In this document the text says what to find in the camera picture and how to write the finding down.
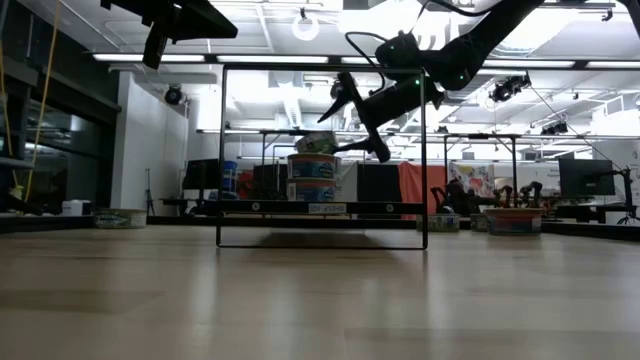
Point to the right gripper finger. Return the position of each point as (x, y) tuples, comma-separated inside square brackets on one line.
[(337, 106), (362, 146)]

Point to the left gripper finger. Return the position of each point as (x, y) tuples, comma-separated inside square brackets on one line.
[(200, 22), (155, 47)]

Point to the green label can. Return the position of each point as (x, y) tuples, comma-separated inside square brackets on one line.
[(440, 223), (315, 142)]

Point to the blue-red label can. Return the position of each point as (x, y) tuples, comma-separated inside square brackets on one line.
[(312, 167), (513, 222), (312, 192)]

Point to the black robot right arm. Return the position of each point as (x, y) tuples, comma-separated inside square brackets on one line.
[(480, 40)]

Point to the black ceiling spotlight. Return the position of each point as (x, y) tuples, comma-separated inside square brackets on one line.
[(173, 95), (336, 91)]

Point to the black partition panel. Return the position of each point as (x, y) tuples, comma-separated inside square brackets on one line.
[(270, 180), (377, 185)]

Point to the orange fabric curtain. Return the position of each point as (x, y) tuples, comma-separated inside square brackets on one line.
[(412, 182)]

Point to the colourful painted cloth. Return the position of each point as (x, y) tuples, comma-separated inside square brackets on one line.
[(472, 175)]

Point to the blue bin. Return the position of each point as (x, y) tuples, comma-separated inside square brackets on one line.
[(230, 175)]

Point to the black computer monitor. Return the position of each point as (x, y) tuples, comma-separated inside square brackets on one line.
[(585, 177), (202, 175)]

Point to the white box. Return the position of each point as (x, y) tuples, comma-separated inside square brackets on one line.
[(77, 208)]

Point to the black ceiling track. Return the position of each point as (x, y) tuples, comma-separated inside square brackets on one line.
[(570, 5)]

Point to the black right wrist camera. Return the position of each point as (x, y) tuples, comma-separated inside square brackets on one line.
[(397, 50)]

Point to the black frame work table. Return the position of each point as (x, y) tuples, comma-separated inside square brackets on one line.
[(480, 136)]

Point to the black ceiling camera rig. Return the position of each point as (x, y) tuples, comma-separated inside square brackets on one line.
[(554, 129), (507, 90)]

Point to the black aluminium rig frame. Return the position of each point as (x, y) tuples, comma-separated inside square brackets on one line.
[(175, 220)]

